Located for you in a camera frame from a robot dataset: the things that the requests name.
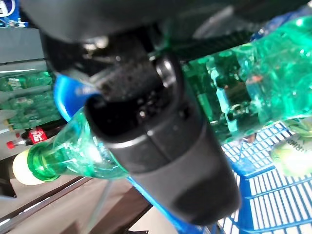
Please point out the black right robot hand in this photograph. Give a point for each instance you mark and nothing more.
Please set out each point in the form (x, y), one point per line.
(182, 170)

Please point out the blue plastic shopping basket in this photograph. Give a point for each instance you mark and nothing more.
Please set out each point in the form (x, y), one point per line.
(268, 207)

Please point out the green Sprite bottle yellow cap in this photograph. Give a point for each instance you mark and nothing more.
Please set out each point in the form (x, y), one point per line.
(34, 119)
(280, 73)
(31, 102)
(24, 81)

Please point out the green soda can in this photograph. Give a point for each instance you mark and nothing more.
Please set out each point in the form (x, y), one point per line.
(292, 156)

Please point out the Coca-Cola bottle red cap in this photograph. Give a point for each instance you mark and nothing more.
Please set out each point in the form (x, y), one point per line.
(37, 136)

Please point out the Pepsi cola bottle blue cap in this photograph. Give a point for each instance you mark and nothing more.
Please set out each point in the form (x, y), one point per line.
(9, 9)

